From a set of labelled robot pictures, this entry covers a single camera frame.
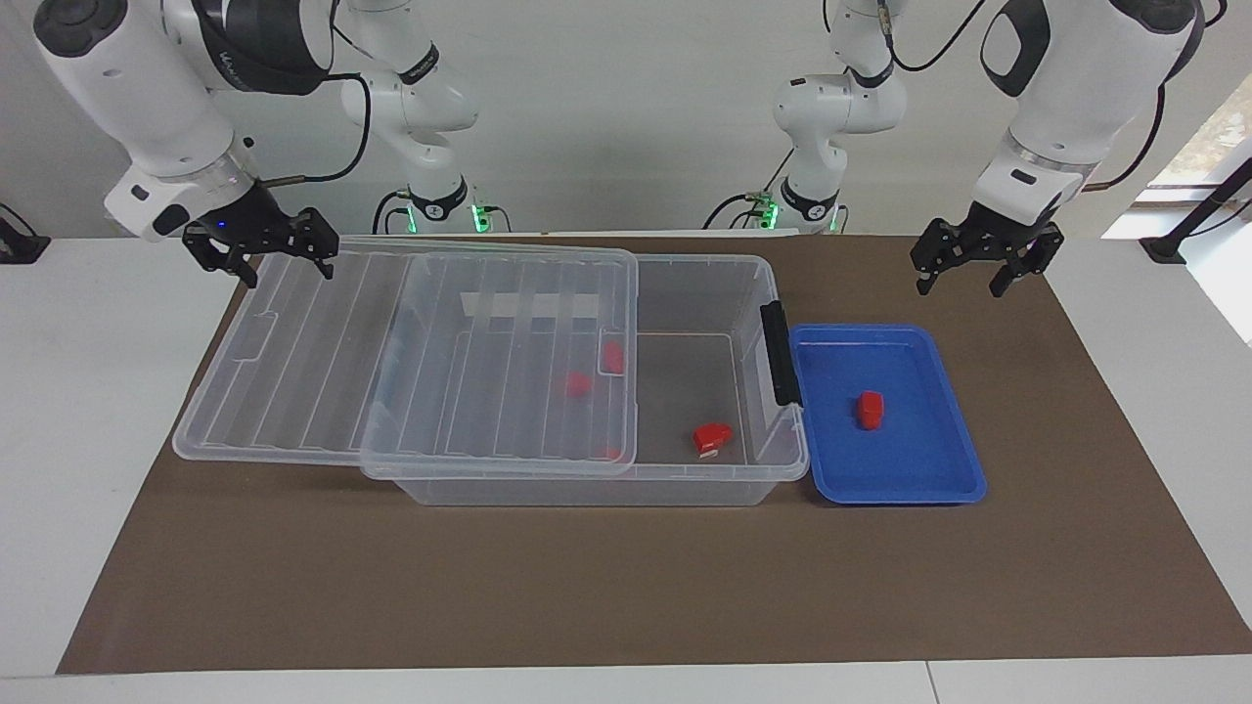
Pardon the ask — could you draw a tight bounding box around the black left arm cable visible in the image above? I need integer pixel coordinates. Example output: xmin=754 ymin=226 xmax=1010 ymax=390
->
xmin=880 ymin=0 xmax=1229 ymax=194

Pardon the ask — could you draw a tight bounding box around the window with white frame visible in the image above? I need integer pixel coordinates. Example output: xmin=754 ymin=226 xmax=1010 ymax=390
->
xmin=1149 ymin=73 xmax=1252 ymax=206

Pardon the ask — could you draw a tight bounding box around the black box latch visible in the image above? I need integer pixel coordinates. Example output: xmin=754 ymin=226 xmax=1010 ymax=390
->
xmin=760 ymin=300 xmax=805 ymax=409

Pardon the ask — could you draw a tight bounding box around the brown table mat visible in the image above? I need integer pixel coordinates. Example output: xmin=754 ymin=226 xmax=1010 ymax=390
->
xmin=56 ymin=235 xmax=1252 ymax=676

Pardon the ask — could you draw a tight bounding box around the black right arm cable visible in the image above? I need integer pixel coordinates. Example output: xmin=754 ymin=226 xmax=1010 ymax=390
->
xmin=249 ymin=20 xmax=375 ymax=189

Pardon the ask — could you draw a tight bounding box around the black base cable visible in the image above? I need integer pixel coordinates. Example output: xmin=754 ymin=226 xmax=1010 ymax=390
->
xmin=704 ymin=191 xmax=783 ymax=232
xmin=372 ymin=189 xmax=412 ymax=236

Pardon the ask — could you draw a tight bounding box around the blue plastic tray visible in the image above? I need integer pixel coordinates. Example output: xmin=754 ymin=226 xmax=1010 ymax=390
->
xmin=788 ymin=324 xmax=987 ymax=506

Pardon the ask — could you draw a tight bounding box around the black table clamp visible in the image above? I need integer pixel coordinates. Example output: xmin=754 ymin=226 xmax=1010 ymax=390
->
xmin=0 ymin=203 xmax=52 ymax=265

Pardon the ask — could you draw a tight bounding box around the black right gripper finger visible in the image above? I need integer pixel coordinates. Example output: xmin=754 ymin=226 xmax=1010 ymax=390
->
xmin=184 ymin=223 xmax=257 ymax=288
xmin=293 ymin=207 xmax=340 ymax=280

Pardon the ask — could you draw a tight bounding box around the clear plastic storage box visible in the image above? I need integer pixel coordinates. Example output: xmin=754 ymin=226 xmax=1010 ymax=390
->
xmin=360 ymin=249 xmax=811 ymax=507

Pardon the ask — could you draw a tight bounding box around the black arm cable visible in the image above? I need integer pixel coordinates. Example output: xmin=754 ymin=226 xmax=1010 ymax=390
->
xmin=249 ymin=20 xmax=375 ymax=189
xmin=880 ymin=0 xmax=1229 ymax=194

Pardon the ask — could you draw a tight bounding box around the black camera stand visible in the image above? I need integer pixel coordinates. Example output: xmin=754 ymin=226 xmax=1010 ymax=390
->
xmin=1140 ymin=156 xmax=1252 ymax=265

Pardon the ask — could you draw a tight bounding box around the clear ribbed box lid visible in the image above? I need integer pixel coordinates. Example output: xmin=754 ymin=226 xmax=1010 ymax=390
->
xmin=173 ymin=235 xmax=639 ymax=480

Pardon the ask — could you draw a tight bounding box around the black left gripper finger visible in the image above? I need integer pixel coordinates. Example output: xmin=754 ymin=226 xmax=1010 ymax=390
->
xmin=910 ymin=223 xmax=964 ymax=296
xmin=990 ymin=227 xmax=1065 ymax=298

